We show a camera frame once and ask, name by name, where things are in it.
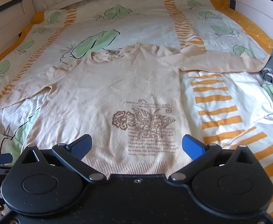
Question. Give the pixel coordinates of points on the orange bed sheet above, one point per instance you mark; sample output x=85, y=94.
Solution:
x=243, y=16

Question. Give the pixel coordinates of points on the white wooden bed frame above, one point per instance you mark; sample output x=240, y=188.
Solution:
x=255, y=7

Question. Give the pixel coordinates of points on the beige butterfly print sweater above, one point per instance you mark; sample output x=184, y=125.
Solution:
x=117, y=86

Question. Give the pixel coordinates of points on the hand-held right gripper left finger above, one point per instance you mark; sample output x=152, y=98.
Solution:
x=81, y=145

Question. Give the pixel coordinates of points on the leaf print duvet cover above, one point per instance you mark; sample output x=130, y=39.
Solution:
x=138, y=28

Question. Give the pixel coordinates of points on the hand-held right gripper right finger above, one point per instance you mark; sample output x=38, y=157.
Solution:
x=192, y=147

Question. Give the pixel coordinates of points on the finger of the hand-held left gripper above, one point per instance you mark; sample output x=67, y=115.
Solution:
x=0, y=158

